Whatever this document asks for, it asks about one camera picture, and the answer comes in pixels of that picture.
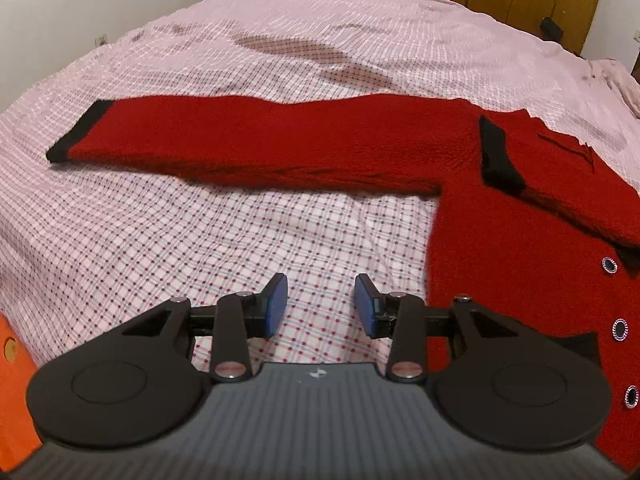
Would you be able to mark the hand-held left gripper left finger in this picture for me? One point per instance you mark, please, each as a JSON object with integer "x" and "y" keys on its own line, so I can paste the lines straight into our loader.
{"x": 275, "y": 305}

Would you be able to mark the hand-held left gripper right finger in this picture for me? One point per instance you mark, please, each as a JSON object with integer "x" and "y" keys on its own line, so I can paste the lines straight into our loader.
{"x": 366, "y": 305}

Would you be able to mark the red knit cardigan black trim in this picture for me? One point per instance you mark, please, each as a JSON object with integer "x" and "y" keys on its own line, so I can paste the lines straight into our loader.
{"x": 480, "y": 220}

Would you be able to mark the pink checked bed sheet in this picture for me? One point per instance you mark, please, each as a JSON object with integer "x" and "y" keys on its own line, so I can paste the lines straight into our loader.
{"x": 210, "y": 240}

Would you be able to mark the orange object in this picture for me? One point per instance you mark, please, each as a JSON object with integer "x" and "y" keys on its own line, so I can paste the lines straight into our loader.
{"x": 15, "y": 385}

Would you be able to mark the small black object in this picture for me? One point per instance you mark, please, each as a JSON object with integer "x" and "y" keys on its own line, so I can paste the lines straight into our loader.
{"x": 552, "y": 28}

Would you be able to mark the crumpled pink checked cloth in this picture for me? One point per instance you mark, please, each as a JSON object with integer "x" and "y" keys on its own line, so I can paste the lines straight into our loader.
{"x": 617, "y": 82}

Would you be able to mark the white wall socket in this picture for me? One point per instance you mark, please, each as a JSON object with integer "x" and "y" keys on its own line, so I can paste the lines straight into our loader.
{"x": 102, "y": 39}

